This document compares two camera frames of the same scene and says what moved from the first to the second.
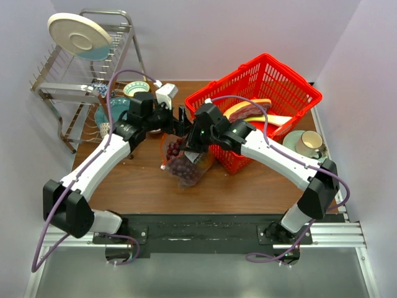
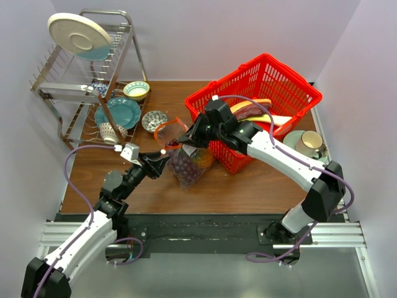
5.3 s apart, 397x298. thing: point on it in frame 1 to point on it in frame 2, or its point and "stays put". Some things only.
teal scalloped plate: (118, 105) stays put
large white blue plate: (79, 36) stays put
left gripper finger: (185, 123) to (156, 167)
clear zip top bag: (187, 167) stays put
